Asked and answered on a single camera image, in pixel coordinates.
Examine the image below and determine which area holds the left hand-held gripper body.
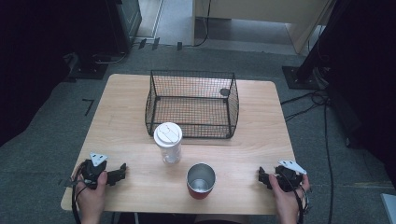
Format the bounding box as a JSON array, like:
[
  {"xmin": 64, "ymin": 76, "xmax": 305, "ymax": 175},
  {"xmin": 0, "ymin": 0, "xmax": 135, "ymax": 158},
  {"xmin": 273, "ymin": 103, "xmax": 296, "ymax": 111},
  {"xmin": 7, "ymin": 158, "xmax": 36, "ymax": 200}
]
[{"xmin": 78, "ymin": 151, "xmax": 110, "ymax": 189}]

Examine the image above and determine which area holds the red cup with metal inside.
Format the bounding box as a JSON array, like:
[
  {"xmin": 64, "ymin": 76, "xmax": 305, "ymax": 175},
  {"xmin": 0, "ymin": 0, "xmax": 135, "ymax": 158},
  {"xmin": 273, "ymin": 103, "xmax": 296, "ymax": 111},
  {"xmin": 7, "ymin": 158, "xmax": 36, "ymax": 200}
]
[{"xmin": 185, "ymin": 161, "xmax": 217, "ymax": 201}]

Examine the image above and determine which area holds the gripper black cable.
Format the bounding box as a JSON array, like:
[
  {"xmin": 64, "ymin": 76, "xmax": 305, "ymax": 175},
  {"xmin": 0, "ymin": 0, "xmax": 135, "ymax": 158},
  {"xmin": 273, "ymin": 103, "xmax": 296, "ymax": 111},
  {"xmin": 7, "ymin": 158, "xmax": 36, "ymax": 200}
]
[
  {"xmin": 286, "ymin": 174, "xmax": 313, "ymax": 224},
  {"xmin": 70, "ymin": 161, "xmax": 90, "ymax": 224}
]

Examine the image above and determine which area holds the black stand with flat base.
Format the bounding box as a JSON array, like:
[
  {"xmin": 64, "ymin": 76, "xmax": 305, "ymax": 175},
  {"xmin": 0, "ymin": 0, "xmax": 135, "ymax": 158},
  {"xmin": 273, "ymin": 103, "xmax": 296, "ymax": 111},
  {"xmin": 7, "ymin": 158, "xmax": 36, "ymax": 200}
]
[{"xmin": 281, "ymin": 46, "xmax": 331, "ymax": 91}]

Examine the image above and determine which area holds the dark cabinet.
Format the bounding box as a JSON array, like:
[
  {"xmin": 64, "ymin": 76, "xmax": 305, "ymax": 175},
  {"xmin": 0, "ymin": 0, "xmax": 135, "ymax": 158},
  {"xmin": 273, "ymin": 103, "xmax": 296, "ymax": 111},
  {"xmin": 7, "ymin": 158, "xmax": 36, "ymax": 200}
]
[{"xmin": 106, "ymin": 0, "xmax": 143, "ymax": 54}]

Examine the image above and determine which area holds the person's left hand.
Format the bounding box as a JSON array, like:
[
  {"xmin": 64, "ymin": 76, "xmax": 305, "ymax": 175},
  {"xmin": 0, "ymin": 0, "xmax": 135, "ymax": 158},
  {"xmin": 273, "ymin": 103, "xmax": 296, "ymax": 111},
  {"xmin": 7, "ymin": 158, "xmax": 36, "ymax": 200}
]
[{"xmin": 75, "ymin": 171, "xmax": 109, "ymax": 214}]

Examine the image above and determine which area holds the black hanging cable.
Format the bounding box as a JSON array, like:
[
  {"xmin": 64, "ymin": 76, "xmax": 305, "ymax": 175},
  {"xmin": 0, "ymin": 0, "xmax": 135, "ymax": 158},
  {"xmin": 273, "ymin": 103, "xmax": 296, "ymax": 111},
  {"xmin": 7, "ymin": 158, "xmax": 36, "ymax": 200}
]
[{"xmin": 183, "ymin": 0, "xmax": 213, "ymax": 49}]

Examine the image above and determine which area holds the white flat object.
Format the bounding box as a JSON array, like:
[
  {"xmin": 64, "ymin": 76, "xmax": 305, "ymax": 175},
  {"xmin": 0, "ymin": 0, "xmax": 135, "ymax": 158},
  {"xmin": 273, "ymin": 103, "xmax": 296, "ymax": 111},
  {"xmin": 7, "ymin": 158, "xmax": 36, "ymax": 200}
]
[{"xmin": 379, "ymin": 192, "xmax": 396, "ymax": 224}]

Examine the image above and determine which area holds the person's right hand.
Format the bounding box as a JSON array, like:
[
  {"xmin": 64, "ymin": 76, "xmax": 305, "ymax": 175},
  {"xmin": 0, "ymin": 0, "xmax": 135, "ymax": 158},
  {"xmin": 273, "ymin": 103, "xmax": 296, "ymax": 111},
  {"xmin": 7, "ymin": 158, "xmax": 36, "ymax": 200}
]
[{"xmin": 268, "ymin": 173, "xmax": 312, "ymax": 217}]

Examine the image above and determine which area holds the clear cup with white lid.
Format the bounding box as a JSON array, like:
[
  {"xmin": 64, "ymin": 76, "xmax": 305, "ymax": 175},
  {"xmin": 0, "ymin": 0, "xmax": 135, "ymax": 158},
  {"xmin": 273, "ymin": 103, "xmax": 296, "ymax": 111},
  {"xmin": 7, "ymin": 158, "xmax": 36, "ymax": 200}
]
[{"xmin": 152, "ymin": 121, "xmax": 184, "ymax": 165}]

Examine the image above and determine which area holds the black looped floor cable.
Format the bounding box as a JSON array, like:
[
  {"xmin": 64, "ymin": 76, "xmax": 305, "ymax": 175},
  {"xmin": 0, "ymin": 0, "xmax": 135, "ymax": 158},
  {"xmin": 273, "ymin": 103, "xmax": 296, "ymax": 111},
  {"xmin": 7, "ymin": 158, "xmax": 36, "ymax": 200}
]
[{"xmin": 279, "ymin": 89, "xmax": 332, "ymax": 123}]

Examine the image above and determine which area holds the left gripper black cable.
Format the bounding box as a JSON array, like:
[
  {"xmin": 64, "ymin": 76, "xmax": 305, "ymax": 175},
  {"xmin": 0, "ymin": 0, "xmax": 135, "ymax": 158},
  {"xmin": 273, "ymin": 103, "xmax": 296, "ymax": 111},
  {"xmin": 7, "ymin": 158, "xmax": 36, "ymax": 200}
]
[{"xmin": 70, "ymin": 161, "xmax": 90, "ymax": 224}]

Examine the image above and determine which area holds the dark curtain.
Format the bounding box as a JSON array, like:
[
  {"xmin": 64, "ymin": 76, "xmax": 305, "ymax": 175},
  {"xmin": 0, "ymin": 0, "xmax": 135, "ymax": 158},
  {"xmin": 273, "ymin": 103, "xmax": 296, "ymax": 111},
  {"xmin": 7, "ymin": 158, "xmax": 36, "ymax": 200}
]
[
  {"xmin": 0, "ymin": 0, "xmax": 120, "ymax": 147},
  {"xmin": 317, "ymin": 0, "xmax": 396, "ymax": 188}
]

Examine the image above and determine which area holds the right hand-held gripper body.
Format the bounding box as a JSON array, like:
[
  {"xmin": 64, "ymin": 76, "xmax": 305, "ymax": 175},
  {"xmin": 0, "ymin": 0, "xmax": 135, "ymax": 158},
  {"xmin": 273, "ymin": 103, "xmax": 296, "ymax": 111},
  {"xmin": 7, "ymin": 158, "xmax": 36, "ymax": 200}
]
[{"xmin": 273, "ymin": 160, "xmax": 308, "ymax": 193}]

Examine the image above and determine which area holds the light wooden furniture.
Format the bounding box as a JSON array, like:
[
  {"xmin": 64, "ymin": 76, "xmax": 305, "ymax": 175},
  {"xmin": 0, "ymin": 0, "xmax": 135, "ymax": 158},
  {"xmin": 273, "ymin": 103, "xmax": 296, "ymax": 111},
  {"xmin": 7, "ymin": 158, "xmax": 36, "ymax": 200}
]
[{"xmin": 191, "ymin": 0, "xmax": 337, "ymax": 55}]

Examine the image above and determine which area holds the black wire mesh basket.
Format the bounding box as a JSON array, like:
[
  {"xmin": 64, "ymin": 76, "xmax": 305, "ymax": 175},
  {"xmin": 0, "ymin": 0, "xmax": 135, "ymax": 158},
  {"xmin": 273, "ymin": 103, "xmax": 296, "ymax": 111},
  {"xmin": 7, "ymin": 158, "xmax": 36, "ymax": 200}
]
[{"xmin": 144, "ymin": 69, "xmax": 240, "ymax": 140}]

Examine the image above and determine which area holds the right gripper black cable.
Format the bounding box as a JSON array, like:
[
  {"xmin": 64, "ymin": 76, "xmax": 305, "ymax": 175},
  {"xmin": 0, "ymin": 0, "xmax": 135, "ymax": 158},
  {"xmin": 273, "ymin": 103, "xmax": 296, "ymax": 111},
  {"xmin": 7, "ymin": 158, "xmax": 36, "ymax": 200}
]
[{"xmin": 286, "ymin": 174, "xmax": 313, "ymax": 224}]

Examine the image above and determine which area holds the black stand with square base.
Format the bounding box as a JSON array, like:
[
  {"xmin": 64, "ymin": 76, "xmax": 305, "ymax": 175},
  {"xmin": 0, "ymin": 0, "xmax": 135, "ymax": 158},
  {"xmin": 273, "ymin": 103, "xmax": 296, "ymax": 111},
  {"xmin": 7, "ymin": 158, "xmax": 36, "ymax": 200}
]
[{"xmin": 64, "ymin": 50, "xmax": 129, "ymax": 82}]

